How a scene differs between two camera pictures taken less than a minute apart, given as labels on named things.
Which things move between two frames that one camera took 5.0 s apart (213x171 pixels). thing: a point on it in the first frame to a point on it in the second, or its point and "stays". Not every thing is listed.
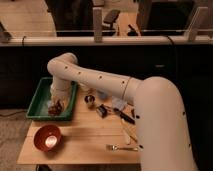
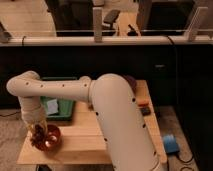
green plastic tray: x=39 y=105 stays
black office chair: x=110 y=17 stays
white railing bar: x=106 y=41 stays
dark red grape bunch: x=56 y=109 to x=39 y=137
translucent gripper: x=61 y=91 to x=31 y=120
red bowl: x=47 y=138 stays
